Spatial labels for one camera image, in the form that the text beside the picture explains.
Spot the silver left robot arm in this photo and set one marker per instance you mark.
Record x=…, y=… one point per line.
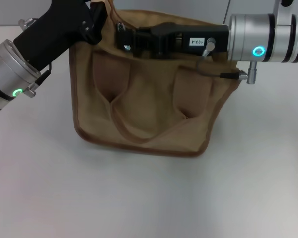
x=7, y=79

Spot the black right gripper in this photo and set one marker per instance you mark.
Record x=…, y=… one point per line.
x=188, y=41

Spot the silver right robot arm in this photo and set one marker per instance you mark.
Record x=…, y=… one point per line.
x=270, y=37

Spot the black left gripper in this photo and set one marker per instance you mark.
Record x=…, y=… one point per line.
x=54, y=32

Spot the silver metal zipper pull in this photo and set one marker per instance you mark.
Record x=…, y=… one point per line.
x=120, y=26

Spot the khaki canvas food bag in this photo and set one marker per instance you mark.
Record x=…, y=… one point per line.
x=149, y=104

